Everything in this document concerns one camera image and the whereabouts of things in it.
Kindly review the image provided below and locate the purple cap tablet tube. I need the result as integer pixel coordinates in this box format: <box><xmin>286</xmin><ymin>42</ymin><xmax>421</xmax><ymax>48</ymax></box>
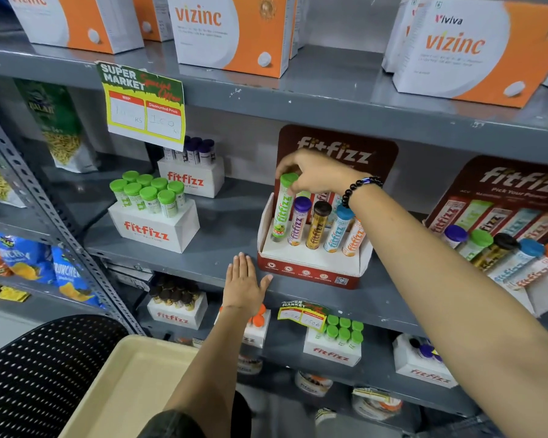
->
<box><xmin>287</xmin><ymin>196</ymin><xmax>312</xmax><ymax>247</ymax></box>
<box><xmin>441</xmin><ymin>224</ymin><xmax>468</xmax><ymax>249</ymax></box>

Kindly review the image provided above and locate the cluster of green capped tubes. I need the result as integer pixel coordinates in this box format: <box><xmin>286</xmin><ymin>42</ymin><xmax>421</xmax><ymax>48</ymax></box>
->
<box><xmin>109</xmin><ymin>170</ymin><xmax>186</xmax><ymax>220</ymax></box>
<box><xmin>319</xmin><ymin>315</ymin><xmax>364</xmax><ymax>348</ymax></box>

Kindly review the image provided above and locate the person's right forearm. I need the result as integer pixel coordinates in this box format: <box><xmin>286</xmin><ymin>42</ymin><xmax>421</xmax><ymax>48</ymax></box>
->
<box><xmin>347</xmin><ymin>179</ymin><xmax>548</xmax><ymax>438</ymax></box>

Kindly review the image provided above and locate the person's left hand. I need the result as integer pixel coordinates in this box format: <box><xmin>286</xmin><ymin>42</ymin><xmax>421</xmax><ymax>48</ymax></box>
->
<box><xmin>222</xmin><ymin>252</ymin><xmax>274</xmax><ymax>316</ymax></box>

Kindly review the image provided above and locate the blue chips bag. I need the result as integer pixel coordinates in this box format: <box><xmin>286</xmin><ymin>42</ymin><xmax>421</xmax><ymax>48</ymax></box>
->
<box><xmin>0</xmin><ymin>231</ymin><xmax>58</xmax><ymax>286</ymax></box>
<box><xmin>51</xmin><ymin>245</ymin><xmax>107</xmax><ymax>311</ymax></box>

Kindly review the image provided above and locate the black perforated chair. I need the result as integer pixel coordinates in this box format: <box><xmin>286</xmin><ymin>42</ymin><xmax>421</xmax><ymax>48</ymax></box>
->
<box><xmin>0</xmin><ymin>314</ymin><xmax>129</xmax><ymax>438</ymax></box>

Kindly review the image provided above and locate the blue cap tablet tube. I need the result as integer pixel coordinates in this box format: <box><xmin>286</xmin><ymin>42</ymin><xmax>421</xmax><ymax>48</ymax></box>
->
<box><xmin>488</xmin><ymin>238</ymin><xmax>545</xmax><ymax>284</ymax></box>
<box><xmin>323</xmin><ymin>205</ymin><xmax>355</xmax><ymax>254</ymax></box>

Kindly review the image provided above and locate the orange cap tablet tube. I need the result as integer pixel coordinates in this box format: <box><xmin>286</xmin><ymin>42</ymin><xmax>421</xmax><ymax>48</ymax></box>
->
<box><xmin>342</xmin><ymin>217</ymin><xmax>366</xmax><ymax>258</ymax></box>
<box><xmin>506</xmin><ymin>242</ymin><xmax>548</xmax><ymax>290</ymax></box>

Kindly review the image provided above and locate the white cardboard tube holder box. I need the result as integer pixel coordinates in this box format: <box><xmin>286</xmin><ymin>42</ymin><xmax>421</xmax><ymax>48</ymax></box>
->
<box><xmin>108</xmin><ymin>198</ymin><xmax>201</xmax><ymax>254</ymax></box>
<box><xmin>146</xmin><ymin>292</ymin><xmax>209</xmax><ymax>331</ymax></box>
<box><xmin>392</xmin><ymin>333</ymin><xmax>458</xmax><ymax>389</ymax></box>
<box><xmin>303</xmin><ymin>327</ymin><xmax>363</xmax><ymax>368</ymax></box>
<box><xmin>214</xmin><ymin>310</ymin><xmax>271</xmax><ymax>350</ymax></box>
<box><xmin>157</xmin><ymin>155</ymin><xmax>225</xmax><ymax>199</ymax></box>

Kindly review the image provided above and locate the black beaded bracelet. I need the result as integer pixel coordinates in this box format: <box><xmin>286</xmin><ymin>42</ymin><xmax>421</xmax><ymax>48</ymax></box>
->
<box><xmin>341</xmin><ymin>176</ymin><xmax>385</xmax><ymax>210</ymax></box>

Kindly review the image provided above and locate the person's left forearm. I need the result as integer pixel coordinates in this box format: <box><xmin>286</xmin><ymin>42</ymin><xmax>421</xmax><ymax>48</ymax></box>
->
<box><xmin>163</xmin><ymin>305</ymin><xmax>256</xmax><ymax>438</ymax></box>

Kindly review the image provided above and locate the beige plastic tray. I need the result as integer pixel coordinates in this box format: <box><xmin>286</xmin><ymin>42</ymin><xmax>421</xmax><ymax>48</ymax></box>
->
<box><xmin>58</xmin><ymin>335</ymin><xmax>200</xmax><ymax>438</ymax></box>

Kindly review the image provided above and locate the cluster of black capped tubes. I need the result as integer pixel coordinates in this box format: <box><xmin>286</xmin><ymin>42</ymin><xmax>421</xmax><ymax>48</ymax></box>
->
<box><xmin>149</xmin><ymin>275</ymin><xmax>201</xmax><ymax>312</ymax></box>

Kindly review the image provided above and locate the yellow snack packet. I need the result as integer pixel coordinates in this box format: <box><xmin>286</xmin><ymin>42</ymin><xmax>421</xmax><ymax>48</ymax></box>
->
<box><xmin>0</xmin><ymin>280</ymin><xmax>31</xmax><ymax>303</ymax></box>

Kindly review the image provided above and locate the small yellow green price sign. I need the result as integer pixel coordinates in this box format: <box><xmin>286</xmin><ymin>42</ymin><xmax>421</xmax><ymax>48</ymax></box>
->
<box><xmin>277</xmin><ymin>300</ymin><xmax>330</xmax><ymax>333</ymax></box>

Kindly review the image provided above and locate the person's dark clothing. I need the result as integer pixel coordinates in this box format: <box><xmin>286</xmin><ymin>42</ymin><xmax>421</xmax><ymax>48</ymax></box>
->
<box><xmin>137</xmin><ymin>391</ymin><xmax>253</xmax><ymax>438</ymax></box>

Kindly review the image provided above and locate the orange white carton box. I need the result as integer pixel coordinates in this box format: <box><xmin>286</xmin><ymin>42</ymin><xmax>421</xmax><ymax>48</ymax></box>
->
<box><xmin>166</xmin><ymin>0</ymin><xmax>298</xmax><ymax>79</ymax></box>
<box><xmin>132</xmin><ymin>0</ymin><xmax>174</xmax><ymax>43</ymax></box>
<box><xmin>382</xmin><ymin>0</ymin><xmax>422</xmax><ymax>74</ymax></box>
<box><xmin>6</xmin><ymin>0</ymin><xmax>145</xmax><ymax>54</ymax></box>
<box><xmin>392</xmin><ymin>0</ymin><xmax>548</xmax><ymax>109</ymax></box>

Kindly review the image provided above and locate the grey perforated metal shelf rack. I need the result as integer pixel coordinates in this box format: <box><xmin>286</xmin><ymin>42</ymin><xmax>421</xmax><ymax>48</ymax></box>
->
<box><xmin>0</xmin><ymin>73</ymin><xmax>145</xmax><ymax>336</ymax></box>

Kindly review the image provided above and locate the person's right hand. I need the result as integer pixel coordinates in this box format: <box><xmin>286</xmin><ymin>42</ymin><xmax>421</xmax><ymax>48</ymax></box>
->
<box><xmin>276</xmin><ymin>149</ymin><xmax>371</xmax><ymax>197</ymax></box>

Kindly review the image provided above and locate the black cap gold tablet tube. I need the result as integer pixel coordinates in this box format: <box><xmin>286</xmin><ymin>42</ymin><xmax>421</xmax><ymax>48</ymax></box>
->
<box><xmin>472</xmin><ymin>233</ymin><xmax>520</xmax><ymax>271</ymax></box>
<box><xmin>305</xmin><ymin>200</ymin><xmax>332</xmax><ymax>251</ymax></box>

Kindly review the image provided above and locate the large yellow green price sign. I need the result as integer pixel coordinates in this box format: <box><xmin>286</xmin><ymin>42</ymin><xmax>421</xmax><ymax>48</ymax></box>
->
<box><xmin>95</xmin><ymin>61</ymin><xmax>186</xmax><ymax>152</ymax></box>

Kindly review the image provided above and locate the red white cardboard display box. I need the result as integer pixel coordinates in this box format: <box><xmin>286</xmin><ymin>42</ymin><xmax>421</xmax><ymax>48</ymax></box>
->
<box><xmin>257</xmin><ymin>124</ymin><xmax>399</xmax><ymax>290</ymax></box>
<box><xmin>424</xmin><ymin>155</ymin><xmax>548</xmax><ymax>318</ymax></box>

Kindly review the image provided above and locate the green cap tablet tube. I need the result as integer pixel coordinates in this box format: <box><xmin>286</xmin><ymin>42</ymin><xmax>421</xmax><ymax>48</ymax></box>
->
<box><xmin>271</xmin><ymin>172</ymin><xmax>299</xmax><ymax>242</ymax></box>
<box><xmin>458</xmin><ymin>229</ymin><xmax>494</xmax><ymax>261</ymax></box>

